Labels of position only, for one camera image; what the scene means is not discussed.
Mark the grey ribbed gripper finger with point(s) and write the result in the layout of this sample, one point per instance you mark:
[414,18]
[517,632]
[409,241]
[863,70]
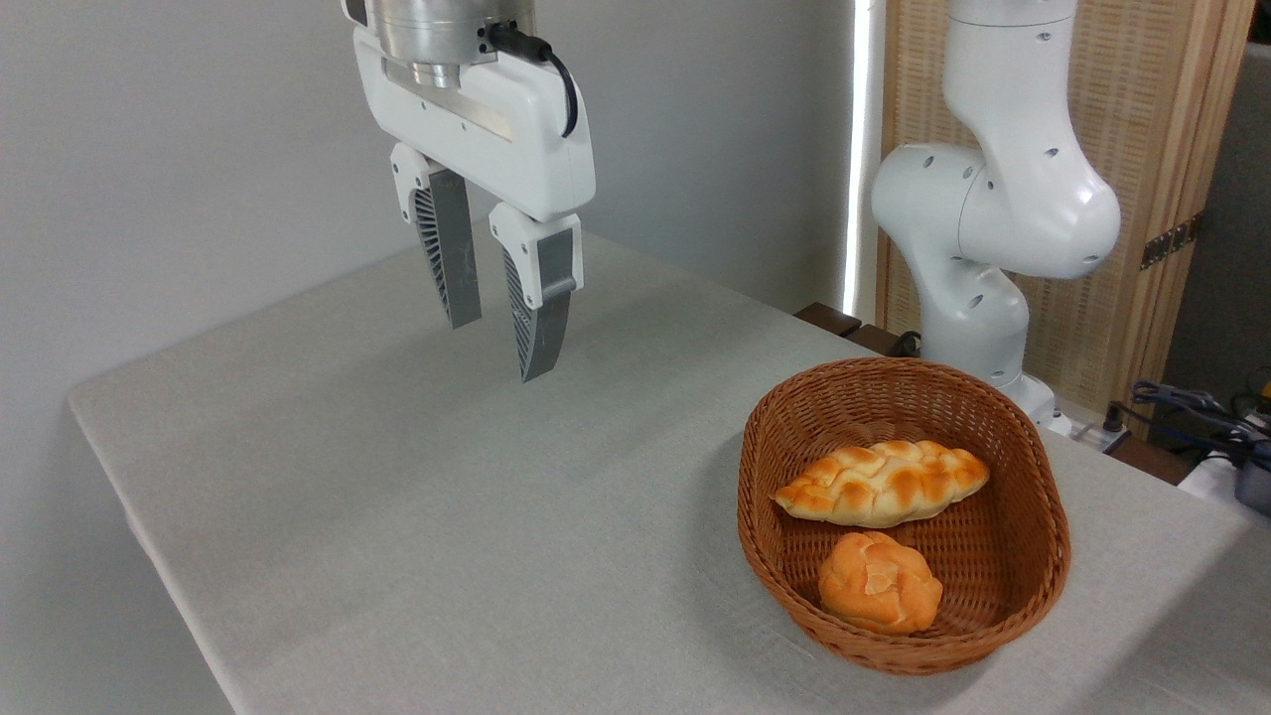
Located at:
[546,318]
[455,258]

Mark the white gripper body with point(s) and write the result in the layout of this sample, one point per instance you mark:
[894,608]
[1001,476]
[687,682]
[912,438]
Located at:
[496,139]

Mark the braided golden bread loaf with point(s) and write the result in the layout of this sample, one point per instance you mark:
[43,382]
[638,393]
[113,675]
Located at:
[884,487]

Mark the round orange bread roll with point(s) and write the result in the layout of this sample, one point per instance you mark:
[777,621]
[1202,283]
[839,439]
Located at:
[879,586]

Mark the brown wicker oval basket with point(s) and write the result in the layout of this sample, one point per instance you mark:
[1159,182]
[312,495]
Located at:
[993,586]

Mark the grey tablecloth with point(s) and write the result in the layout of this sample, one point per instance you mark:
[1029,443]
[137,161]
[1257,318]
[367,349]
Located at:
[397,546]

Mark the dark brown wooden furniture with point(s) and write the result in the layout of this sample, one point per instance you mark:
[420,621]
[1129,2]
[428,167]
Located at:
[829,318]

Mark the white power strip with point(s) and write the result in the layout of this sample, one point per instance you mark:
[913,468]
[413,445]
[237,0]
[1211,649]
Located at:
[1087,432]

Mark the bamboo folding screen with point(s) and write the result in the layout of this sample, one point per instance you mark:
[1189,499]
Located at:
[1142,119]

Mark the dark metal screen hinge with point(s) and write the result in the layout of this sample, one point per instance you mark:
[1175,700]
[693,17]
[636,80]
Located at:
[1172,241]

